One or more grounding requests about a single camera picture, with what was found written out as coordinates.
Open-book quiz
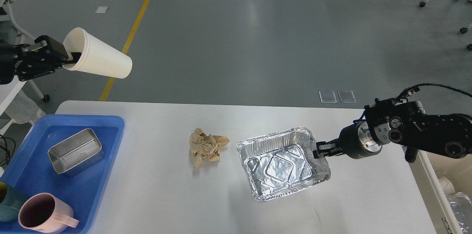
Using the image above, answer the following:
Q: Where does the aluminium foil tray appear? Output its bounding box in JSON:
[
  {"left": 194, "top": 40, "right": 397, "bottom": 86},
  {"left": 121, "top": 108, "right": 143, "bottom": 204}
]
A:
[{"left": 237, "top": 126, "right": 332, "bottom": 202}]

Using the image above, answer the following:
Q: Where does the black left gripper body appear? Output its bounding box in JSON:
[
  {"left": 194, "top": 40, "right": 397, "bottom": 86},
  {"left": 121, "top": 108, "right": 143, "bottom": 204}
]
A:
[{"left": 0, "top": 42, "right": 28, "bottom": 85}]

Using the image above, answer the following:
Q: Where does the blue plastic tray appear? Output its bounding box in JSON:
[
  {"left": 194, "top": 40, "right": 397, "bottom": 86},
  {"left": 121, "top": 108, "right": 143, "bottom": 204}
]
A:
[{"left": 1, "top": 114, "right": 125, "bottom": 234}]

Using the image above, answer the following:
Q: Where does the stainless steel square dish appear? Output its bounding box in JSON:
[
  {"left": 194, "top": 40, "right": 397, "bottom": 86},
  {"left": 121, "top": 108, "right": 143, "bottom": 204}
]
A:
[{"left": 48, "top": 128, "right": 105, "bottom": 177}]

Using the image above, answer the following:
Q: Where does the grey office chair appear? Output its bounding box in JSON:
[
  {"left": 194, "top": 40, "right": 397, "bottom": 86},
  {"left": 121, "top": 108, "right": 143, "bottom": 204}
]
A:
[{"left": 0, "top": 0, "right": 51, "bottom": 102}]

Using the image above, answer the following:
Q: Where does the brown paper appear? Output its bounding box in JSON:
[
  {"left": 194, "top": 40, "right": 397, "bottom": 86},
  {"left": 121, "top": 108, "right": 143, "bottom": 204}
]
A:
[{"left": 189, "top": 128, "right": 230, "bottom": 168}]

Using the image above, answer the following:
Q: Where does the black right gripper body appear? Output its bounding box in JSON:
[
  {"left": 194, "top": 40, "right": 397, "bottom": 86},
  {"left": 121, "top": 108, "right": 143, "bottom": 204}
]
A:
[{"left": 337, "top": 121, "right": 382, "bottom": 159}]

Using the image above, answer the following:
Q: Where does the white paper scrap on floor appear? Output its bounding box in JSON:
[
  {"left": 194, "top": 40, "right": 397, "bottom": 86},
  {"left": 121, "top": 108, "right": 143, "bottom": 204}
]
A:
[{"left": 95, "top": 6, "right": 109, "bottom": 14}]

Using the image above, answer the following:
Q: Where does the pink ribbed mug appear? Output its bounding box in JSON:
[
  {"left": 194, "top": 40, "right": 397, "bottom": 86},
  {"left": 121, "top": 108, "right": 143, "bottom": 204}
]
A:
[{"left": 17, "top": 193, "right": 79, "bottom": 234}]

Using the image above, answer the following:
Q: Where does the white paper cup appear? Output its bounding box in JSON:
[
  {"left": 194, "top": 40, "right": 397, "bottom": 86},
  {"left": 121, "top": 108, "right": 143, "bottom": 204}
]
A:
[{"left": 63, "top": 27, "right": 133, "bottom": 79}]

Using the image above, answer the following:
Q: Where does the clear floor plate right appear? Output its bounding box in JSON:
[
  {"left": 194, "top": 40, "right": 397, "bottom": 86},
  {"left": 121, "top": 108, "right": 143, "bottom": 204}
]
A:
[{"left": 337, "top": 90, "right": 356, "bottom": 103}]

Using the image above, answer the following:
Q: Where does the white waste bin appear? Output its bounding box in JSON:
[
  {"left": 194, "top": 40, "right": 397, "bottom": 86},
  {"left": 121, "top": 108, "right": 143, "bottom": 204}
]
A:
[{"left": 410, "top": 151, "right": 472, "bottom": 234}]

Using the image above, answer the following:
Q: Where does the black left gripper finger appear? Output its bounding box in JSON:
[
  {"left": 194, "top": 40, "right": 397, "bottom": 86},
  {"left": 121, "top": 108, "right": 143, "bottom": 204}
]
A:
[
  {"left": 19, "top": 35, "right": 70, "bottom": 63},
  {"left": 17, "top": 52, "right": 81, "bottom": 81}
]

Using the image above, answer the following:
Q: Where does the black caster wheel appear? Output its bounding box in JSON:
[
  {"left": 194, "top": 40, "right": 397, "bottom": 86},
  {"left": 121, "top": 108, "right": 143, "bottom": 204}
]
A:
[{"left": 459, "top": 23, "right": 472, "bottom": 51}]

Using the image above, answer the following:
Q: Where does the teal mug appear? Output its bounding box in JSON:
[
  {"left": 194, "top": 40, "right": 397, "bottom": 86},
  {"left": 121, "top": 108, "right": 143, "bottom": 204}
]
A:
[{"left": 0, "top": 181, "right": 29, "bottom": 222}]

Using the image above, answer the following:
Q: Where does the clear floor plate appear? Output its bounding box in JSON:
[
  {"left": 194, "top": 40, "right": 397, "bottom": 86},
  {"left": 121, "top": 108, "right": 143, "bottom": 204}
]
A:
[
  {"left": 319, "top": 90, "right": 337, "bottom": 103},
  {"left": 337, "top": 90, "right": 356, "bottom": 103}
]

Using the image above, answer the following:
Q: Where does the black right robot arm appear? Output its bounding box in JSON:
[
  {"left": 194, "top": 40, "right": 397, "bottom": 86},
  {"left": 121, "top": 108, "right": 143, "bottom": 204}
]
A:
[{"left": 312, "top": 83, "right": 472, "bottom": 163}]

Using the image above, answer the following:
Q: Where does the clear floor plate left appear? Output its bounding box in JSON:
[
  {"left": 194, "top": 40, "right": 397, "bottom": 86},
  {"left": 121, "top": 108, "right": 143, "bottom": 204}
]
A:
[{"left": 319, "top": 90, "right": 337, "bottom": 103}]

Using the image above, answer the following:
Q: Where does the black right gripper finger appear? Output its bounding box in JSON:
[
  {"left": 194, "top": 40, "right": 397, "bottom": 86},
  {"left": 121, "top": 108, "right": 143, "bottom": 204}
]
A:
[
  {"left": 317, "top": 140, "right": 341, "bottom": 151},
  {"left": 312, "top": 148, "right": 345, "bottom": 159}
]

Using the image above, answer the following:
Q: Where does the white side table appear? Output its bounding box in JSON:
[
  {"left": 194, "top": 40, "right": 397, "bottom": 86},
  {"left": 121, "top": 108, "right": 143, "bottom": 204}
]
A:
[{"left": 0, "top": 76, "right": 26, "bottom": 115}]

